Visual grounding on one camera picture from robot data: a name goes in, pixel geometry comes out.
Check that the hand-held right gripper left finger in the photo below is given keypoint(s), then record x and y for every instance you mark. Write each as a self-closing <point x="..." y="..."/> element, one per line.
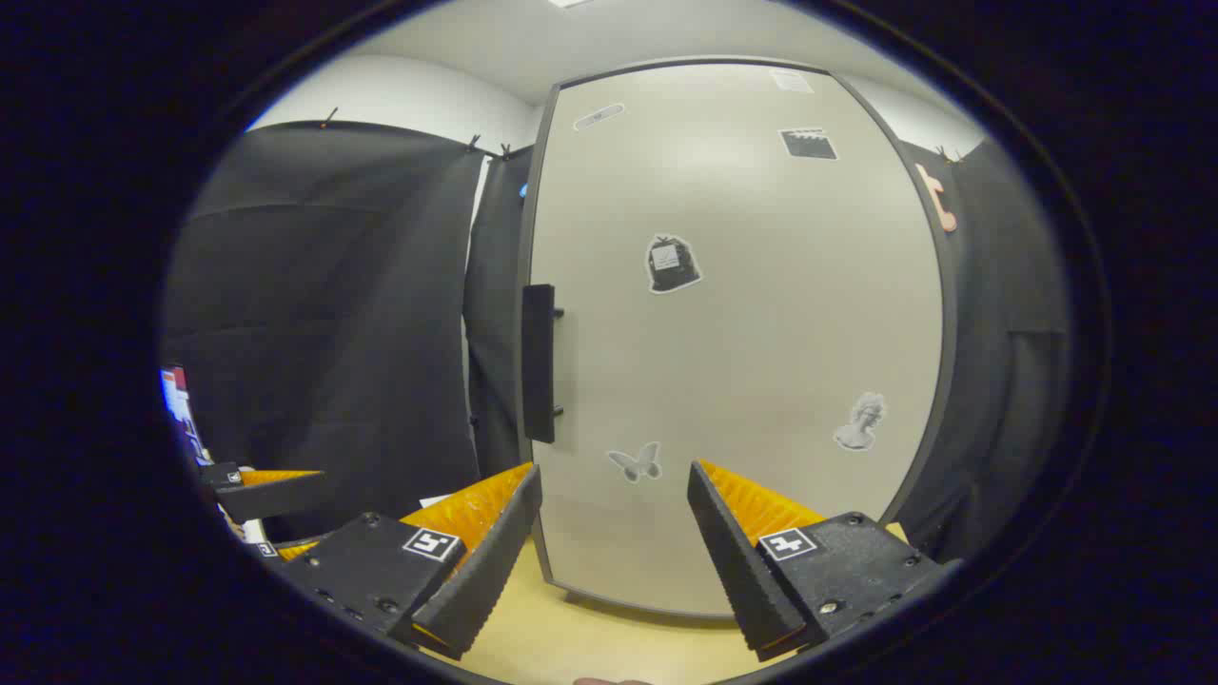
<point x="495" y="561"/>

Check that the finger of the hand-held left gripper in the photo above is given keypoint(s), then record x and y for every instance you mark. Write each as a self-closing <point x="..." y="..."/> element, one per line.
<point x="276" y="497"/>
<point x="295" y="549"/>

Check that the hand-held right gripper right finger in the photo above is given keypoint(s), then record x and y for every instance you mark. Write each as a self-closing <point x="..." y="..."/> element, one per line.
<point x="733" y="561"/>

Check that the grey cabinet door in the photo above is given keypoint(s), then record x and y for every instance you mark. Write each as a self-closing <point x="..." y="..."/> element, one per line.
<point x="742" y="362"/>

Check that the colourful printed board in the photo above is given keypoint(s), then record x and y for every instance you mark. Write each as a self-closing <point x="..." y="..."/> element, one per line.
<point x="176" y="395"/>

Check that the black backdrop cloth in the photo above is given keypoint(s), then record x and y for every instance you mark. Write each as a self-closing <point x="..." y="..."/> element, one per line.
<point x="324" y="314"/>

